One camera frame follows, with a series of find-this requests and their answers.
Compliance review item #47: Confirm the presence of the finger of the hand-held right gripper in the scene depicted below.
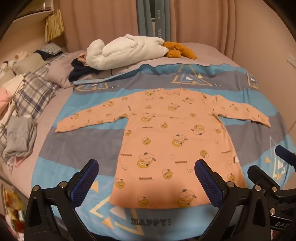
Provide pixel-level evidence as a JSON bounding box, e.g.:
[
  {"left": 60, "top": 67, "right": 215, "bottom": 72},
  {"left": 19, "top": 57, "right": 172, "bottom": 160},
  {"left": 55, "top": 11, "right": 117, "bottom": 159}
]
[
  {"left": 275, "top": 146, "right": 296, "bottom": 172},
  {"left": 247, "top": 165, "right": 282, "bottom": 195}
]

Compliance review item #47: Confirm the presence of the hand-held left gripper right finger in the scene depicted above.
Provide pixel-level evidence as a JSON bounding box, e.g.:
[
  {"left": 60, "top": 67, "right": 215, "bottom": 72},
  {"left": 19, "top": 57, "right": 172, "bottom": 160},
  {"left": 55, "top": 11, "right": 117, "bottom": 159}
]
[{"left": 194, "top": 159, "right": 271, "bottom": 241}]

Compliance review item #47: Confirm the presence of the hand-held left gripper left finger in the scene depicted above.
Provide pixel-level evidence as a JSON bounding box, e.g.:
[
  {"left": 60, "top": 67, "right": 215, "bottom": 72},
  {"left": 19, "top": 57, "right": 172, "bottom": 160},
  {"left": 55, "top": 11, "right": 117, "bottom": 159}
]
[{"left": 24, "top": 159, "right": 100, "bottom": 241}]

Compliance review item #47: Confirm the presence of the pink cartoon print shirt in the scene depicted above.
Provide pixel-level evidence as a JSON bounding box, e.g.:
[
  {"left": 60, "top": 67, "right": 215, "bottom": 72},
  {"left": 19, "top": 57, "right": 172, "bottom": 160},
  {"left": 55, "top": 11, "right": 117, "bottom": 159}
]
[{"left": 55, "top": 88, "right": 271, "bottom": 209}]

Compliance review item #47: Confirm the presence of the blue grey printed blanket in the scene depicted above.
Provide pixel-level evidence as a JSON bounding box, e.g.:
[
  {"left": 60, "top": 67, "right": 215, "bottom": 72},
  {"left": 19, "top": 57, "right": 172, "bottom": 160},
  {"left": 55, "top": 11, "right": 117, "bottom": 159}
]
[{"left": 32, "top": 62, "right": 294, "bottom": 241}]

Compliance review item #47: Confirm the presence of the grey cloth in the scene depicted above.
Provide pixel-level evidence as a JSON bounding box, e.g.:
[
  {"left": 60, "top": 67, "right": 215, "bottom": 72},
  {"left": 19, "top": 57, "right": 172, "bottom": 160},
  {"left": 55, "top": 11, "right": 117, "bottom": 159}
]
[{"left": 3, "top": 115, "right": 38, "bottom": 160}]

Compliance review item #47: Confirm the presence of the colourful packet pile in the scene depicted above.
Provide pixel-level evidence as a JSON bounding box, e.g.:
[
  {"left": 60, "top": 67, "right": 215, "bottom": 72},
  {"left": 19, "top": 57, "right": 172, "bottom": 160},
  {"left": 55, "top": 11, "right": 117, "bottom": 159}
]
[{"left": 3, "top": 189, "right": 25, "bottom": 233}]

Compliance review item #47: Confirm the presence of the plaid pillow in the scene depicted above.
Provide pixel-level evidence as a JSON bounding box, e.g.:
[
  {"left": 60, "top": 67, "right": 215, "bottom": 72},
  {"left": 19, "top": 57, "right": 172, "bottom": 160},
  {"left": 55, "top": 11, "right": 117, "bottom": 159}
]
[{"left": 0, "top": 72, "right": 61, "bottom": 167}]

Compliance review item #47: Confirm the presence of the dark navy cloth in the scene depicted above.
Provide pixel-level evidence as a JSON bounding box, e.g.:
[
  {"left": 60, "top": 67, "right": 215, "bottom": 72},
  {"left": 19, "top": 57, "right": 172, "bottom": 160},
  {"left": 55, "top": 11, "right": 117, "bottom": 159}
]
[{"left": 69, "top": 58, "right": 101, "bottom": 82}]

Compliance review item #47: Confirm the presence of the mauve pillow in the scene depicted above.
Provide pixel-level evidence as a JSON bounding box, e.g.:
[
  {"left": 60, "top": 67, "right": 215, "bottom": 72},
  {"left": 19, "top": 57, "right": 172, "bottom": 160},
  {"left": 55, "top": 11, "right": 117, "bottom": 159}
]
[{"left": 43, "top": 51, "right": 88, "bottom": 88}]

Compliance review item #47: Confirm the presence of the bed with mauve sheet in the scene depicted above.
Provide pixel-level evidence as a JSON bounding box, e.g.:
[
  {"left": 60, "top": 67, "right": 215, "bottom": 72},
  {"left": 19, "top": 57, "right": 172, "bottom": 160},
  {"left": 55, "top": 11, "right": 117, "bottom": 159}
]
[{"left": 0, "top": 42, "right": 296, "bottom": 193}]

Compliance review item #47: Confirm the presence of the beige bolster pillow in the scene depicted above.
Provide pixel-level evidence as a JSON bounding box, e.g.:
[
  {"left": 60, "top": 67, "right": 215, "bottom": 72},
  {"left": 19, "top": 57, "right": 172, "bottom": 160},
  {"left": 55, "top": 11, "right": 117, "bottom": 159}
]
[{"left": 11, "top": 54, "right": 48, "bottom": 75}]

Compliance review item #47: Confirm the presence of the white plush goose toy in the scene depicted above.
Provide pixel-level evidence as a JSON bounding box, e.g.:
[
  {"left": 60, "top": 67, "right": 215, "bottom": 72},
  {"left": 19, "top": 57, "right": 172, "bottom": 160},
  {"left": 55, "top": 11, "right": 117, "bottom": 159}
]
[{"left": 86, "top": 34, "right": 198, "bottom": 70}]

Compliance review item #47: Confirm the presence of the striped pillow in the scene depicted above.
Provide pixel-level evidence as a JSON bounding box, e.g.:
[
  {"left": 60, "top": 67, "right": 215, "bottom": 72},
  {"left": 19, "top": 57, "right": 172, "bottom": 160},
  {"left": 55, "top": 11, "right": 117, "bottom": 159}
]
[{"left": 35, "top": 43, "right": 63, "bottom": 56}]

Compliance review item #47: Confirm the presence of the pink curtain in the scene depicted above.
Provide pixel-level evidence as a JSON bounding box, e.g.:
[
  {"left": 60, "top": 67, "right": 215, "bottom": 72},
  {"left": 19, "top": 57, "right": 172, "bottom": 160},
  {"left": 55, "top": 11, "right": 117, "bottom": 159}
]
[{"left": 58, "top": 0, "right": 255, "bottom": 56}]

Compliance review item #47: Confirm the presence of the yellow fringed cloth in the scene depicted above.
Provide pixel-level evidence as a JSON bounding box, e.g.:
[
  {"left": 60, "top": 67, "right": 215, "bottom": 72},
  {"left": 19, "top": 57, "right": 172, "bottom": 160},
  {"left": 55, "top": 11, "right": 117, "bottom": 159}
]
[{"left": 45, "top": 10, "right": 65, "bottom": 42}]

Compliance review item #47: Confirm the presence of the blue grey curtain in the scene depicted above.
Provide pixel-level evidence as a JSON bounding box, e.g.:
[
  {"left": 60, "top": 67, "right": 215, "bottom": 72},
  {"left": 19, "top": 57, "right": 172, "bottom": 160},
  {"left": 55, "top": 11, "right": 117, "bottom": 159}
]
[{"left": 136, "top": 0, "right": 171, "bottom": 42}]

